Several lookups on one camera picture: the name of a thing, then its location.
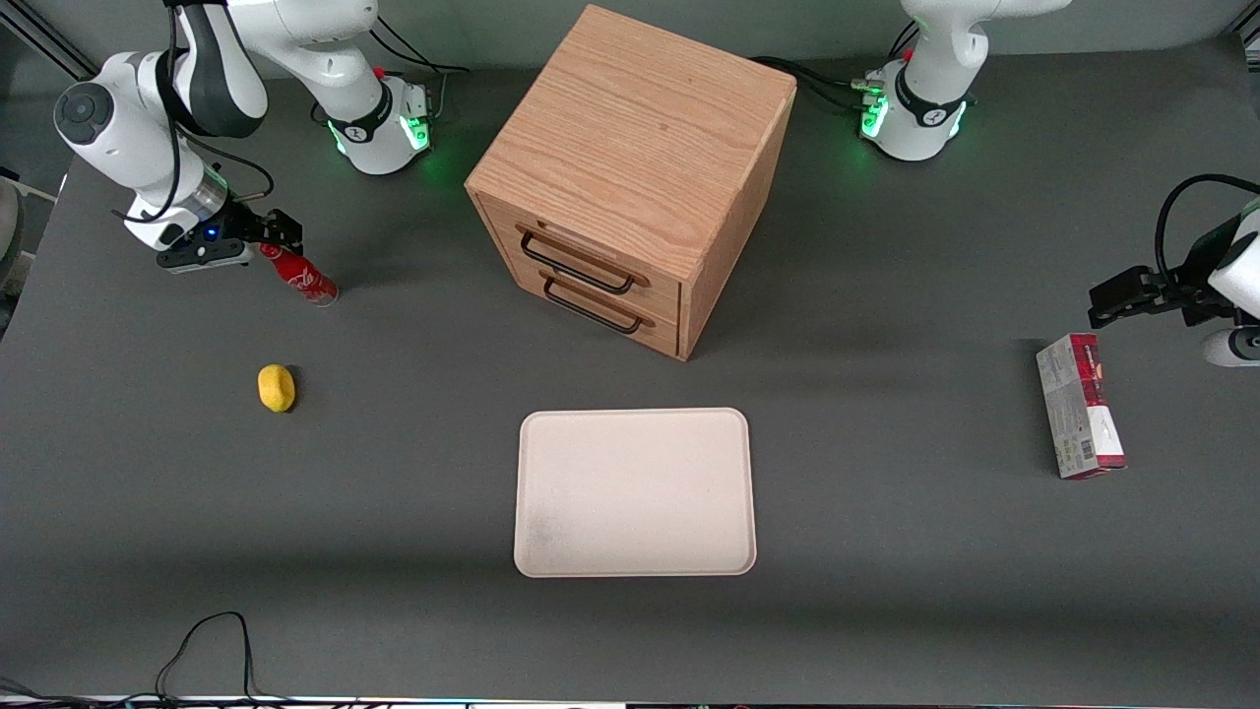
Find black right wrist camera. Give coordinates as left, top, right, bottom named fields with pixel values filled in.
left=156, top=232, right=254, bottom=273

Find red and grey carton box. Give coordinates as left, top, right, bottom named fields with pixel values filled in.
left=1036, top=333, right=1128, bottom=482

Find beige rectangular tray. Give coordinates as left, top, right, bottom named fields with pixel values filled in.
left=514, top=408, right=758, bottom=579

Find black looped cable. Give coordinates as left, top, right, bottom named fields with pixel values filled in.
left=0, top=611, right=296, bottom=706

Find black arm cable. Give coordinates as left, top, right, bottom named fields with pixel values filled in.
left=1156, top=174, right=1260, bottom=289
left=110, top=0, right=277, bottom=226

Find wide wooden drawer front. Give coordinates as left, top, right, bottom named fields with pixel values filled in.
left=480, top=200, right=683, bottom=318

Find long black drawer handle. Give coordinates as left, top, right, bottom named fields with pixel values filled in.
left=519, top=229, right=639, bottom=296

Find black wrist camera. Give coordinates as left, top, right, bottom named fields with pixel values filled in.
left=156, top=232, right=254, bottom=273
left=1181, top=295, right=1236, bottom=328

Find black right base cables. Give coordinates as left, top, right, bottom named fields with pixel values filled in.
left=372, top=14, right=469, bottom=124

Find oak wooden drawer cabinet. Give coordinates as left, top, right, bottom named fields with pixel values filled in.
left=465, top=5, right=798, bottom=362

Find narrow wooden drawer front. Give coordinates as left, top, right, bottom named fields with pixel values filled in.
left=507, top=264, right=682, bottom=358

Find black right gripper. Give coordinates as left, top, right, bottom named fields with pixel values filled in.
left=209, top=200, right=304, bottom=249

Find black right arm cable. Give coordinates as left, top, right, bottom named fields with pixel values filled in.
left=110, top=0, right=277, bottom=226

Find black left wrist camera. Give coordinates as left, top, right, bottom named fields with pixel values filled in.
left=1181, top=295, right=1236, bottom=328

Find red coke bottle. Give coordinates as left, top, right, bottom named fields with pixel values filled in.
left=258, top=241, right=339, bottom=307

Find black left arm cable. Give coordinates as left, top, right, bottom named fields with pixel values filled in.
left=1156, top=174, right=1260, bottom=289

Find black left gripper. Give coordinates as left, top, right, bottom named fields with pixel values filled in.
left=1088, top=219, right=1243, bottom=329

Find black base cables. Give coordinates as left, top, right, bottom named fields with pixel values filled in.
left=748, top=20, right=921, bottom=111
left=372, top=14, right=469, bottom=124

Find black left base cables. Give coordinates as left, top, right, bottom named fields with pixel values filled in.
left=748, top=20, right=921, bottom=111

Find yellow lemon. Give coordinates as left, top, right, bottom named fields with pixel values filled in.
left=258, top=364, right=296, bottom=414

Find aluminium frame rail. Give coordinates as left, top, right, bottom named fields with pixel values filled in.
left=0, top=0, right=99, bottom=82

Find short black drawer handle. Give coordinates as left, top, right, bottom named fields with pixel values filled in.
left=543, top=278, right=646, bottom=336

